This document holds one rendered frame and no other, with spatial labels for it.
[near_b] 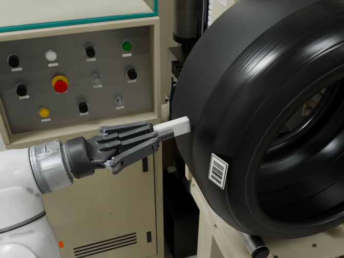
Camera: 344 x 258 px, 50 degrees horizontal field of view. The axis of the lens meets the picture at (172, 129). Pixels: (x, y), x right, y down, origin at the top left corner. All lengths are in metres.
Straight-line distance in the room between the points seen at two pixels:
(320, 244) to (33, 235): 0.77
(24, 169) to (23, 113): 0.67
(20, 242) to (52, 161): 0.14
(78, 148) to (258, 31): 0.38
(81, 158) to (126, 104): 0.71
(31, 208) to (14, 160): 0.09
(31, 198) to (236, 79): 0.41
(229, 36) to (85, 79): 0.67
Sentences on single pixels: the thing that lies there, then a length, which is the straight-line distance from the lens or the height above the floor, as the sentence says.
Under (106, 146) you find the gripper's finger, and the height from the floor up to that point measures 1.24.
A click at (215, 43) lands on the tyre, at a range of 0.74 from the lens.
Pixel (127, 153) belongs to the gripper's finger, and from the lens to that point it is 0.66.
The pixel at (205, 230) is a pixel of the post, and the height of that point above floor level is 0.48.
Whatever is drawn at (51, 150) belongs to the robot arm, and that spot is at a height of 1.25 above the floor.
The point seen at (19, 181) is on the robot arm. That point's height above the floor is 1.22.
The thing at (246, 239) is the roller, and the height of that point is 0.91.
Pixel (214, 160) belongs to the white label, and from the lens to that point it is 0.68.
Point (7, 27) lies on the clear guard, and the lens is 1.19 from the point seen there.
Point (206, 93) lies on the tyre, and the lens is 0.70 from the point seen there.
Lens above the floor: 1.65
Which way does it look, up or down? 35 degrees down
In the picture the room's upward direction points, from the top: straight up
